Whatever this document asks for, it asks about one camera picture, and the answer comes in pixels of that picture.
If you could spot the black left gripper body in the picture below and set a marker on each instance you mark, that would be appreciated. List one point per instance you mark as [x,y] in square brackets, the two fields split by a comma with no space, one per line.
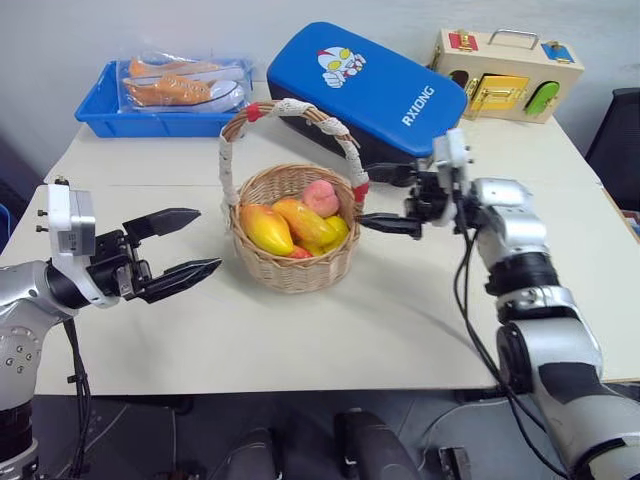
[112,265]

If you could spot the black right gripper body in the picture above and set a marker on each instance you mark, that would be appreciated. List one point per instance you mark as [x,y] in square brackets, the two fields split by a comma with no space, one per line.
[427,205]

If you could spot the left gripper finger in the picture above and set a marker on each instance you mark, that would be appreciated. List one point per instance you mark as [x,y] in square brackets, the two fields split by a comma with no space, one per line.
[182,275]
[167,220]

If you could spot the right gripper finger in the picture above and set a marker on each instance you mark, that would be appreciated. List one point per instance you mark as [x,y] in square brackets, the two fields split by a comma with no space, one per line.
[397,175]
[392,223]

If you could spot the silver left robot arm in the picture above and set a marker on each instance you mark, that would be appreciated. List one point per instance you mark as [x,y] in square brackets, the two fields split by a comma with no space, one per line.
[20,310]

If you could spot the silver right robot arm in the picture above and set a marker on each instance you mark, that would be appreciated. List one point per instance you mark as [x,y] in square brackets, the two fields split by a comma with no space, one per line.
[555,350]

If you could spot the yellow lemon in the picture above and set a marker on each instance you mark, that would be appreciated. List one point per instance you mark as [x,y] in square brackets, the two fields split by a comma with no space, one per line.
[340,227]

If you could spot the pink peach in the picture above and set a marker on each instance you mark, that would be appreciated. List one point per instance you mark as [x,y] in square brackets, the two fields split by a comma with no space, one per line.
[321,197]

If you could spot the small yellow fruit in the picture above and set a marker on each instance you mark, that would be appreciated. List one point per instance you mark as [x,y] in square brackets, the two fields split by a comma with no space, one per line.
[316,248]

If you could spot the blue cartoon print pad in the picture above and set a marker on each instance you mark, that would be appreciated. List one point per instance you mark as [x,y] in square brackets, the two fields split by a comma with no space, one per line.
[370,95]

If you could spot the yellow orange mango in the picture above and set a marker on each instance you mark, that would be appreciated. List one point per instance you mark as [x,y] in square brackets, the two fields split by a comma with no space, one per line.
[265,230]
[307,222]

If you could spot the blue plastic tray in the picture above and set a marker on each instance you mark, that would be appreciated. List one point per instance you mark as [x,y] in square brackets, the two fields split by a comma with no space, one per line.
[150,125]

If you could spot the small red orange fruit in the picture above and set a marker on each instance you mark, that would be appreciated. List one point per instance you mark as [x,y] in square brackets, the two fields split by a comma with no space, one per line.
[300,252]

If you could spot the blue bin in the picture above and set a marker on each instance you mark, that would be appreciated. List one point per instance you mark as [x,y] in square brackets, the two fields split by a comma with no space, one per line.
[4,225]

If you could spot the orange canvas sneaker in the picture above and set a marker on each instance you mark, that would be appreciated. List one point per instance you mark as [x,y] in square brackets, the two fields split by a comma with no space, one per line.
[170,92]
[170,66]

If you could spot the wooden latch lock box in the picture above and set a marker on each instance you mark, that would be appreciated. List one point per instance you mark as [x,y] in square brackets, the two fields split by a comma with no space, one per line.
[505,70]

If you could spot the orange shoes in bag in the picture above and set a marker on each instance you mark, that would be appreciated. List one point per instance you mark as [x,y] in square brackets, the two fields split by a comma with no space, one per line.
[130,70]

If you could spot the black chair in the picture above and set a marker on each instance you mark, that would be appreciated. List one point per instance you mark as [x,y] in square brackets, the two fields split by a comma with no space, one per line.
[617,145]

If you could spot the large dark rounded shape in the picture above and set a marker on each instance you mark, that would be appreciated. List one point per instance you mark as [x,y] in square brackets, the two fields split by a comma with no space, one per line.
[372,447]

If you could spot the dark ribbed block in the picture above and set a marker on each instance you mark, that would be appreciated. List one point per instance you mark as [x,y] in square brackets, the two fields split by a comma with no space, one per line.
[455,465]

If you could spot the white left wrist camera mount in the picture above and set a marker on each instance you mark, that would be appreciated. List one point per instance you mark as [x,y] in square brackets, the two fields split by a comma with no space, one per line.
[72,235]

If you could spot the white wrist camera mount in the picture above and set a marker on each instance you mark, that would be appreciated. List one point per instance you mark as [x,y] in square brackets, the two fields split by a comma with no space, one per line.
[72,235]
[450,155]

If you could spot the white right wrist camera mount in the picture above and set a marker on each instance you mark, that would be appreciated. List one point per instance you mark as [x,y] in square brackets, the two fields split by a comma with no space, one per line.
[450,155]

